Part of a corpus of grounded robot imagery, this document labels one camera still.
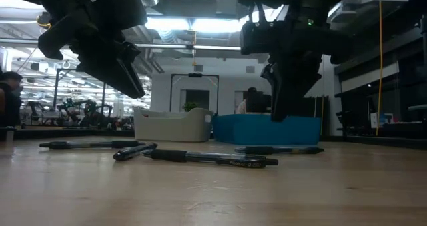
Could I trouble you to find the black table frame rail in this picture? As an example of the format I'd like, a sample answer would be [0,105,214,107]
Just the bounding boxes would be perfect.
[15,127,135,141]
[320,135,427,150]

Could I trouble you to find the long ceiling light tube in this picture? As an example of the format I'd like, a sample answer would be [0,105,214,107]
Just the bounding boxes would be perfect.
[135,43,242,52]

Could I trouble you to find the black storage rack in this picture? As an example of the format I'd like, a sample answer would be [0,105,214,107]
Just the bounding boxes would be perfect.
[335,87,378,139]

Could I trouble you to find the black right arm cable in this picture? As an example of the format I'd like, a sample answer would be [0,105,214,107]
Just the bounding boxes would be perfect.
[248,2,268,23]

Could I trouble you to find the black panel board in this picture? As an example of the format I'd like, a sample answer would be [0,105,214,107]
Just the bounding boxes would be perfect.
[305,95,330,137]

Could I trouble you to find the person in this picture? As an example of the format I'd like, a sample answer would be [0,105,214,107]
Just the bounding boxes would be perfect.
[236,87,260,115]
[0,71,23,127]

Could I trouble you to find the white plastic bin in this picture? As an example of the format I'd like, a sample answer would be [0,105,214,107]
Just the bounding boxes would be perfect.
[133,107,214,143]

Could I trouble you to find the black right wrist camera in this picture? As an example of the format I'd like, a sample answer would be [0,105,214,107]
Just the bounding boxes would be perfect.
[240,21,284,56]

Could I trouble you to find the white rail bracket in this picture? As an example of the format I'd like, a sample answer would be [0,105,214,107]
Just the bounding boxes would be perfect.
[5,125,16,143]

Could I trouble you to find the dark monitor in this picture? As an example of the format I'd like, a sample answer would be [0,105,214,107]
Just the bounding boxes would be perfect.
[256,92,273,114]

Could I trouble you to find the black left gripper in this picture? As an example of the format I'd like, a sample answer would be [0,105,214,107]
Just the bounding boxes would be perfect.
[37,0,147,99]

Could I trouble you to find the ceiling dome sensor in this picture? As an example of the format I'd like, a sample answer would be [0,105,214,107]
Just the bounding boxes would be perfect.
[35,14,53,30]

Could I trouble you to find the blue plastic bin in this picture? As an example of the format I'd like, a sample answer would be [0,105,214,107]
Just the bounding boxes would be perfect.
[212,113,322,146]

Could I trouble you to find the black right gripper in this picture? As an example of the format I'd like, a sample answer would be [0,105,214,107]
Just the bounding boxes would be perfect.
[261,17,354,123]

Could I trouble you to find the black stand frame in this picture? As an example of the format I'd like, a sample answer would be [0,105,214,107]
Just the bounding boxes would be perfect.
[169,73,220,117]
[55,67,107,129]

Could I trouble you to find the black retractable pen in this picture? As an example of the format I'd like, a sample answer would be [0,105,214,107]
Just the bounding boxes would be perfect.
[112,142,158,162]
[39,140,146,151]
[234,145,325,155]

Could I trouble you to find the black pen with Pilot print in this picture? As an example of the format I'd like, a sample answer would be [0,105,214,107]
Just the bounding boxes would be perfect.
[142,148,280,169]

